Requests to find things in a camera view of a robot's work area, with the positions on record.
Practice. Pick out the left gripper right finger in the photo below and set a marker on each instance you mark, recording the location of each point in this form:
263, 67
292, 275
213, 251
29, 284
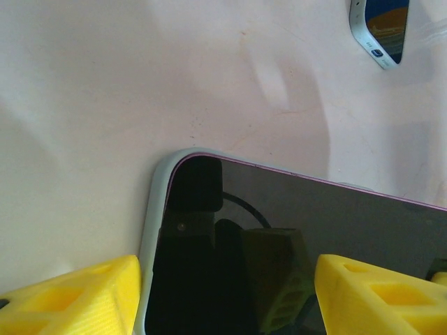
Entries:
384, 310

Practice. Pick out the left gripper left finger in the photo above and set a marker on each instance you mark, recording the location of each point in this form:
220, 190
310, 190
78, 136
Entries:
87, 307

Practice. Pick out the black phone pink edge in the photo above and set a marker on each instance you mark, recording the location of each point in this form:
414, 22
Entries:
314, 209

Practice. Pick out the black phone blue edge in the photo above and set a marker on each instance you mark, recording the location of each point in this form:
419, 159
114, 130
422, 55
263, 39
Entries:
387, 21

